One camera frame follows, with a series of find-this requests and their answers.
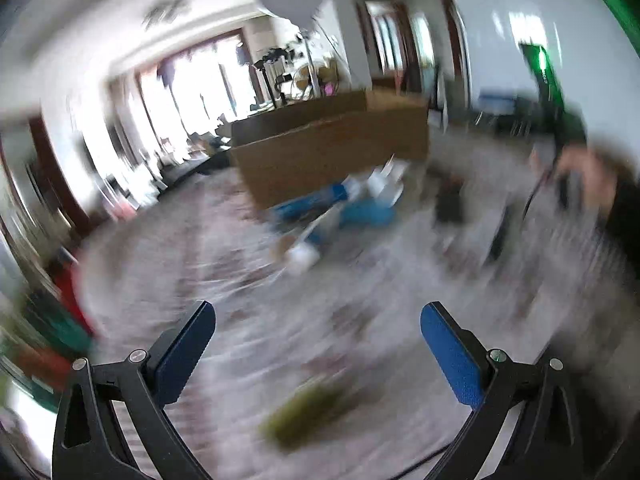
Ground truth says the person's hand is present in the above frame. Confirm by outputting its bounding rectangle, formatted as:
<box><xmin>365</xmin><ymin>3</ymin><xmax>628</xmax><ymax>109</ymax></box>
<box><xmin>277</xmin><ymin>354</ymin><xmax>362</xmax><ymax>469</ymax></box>
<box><xmin>556</xmin><ymin>145</ymin><xmax>617</xmax><ymax>217</ymax></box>

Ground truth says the green object on bed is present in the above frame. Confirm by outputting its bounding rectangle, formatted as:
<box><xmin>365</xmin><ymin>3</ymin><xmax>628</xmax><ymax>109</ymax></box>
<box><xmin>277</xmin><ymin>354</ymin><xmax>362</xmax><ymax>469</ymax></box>
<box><xmin>259</xmin><ymin>377</ymin><xmax>367</xmax><ymax>452</ymax></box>

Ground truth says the white floral quilt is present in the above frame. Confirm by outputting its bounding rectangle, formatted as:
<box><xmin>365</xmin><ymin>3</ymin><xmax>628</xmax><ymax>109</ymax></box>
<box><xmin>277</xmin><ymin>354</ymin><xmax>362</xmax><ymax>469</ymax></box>
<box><xmin>78</xmin><ymin>170</ymin><xmax>634</xmax><ymax>479</ymax></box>

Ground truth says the blue white tube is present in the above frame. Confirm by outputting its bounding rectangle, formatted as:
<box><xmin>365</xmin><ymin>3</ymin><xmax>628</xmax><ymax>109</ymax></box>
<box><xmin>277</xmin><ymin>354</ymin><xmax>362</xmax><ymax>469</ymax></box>
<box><xmin>268</xmin><ymin>182</ymin><xmax>396</xmax><ymax>230</ymax></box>

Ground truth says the brown cardboard box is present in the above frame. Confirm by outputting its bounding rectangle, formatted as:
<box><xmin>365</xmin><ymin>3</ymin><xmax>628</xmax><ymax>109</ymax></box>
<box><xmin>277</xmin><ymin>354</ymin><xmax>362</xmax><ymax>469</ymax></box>
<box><xmin>230</xmin><ymin>89</ymin><xmax>430</xmax><ymax>210</ymax></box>

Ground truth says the white board on stand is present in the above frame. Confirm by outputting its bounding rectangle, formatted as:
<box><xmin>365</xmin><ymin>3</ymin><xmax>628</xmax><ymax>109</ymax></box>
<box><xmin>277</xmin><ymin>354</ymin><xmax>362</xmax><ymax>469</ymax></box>
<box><xmin>454</xmin><ymin>0</ymin><xmax>639</xmax><ymax>143</ymax></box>

